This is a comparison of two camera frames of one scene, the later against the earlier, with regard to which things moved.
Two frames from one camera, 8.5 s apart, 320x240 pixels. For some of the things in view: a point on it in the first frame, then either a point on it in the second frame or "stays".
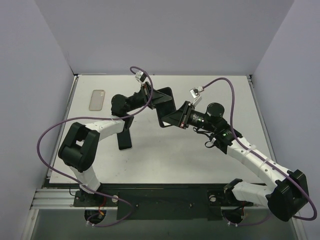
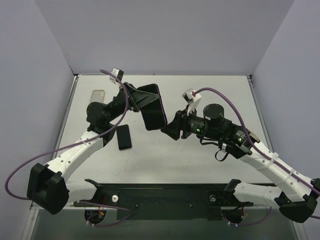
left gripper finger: [166, 91] -> [152, 88]
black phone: [167, 107] -> [153, 113]
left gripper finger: [159, 99] -> [140, 98]
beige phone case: [97, 100] stays
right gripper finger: [173, 119] -> [173, 131]
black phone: [124, 143] stays
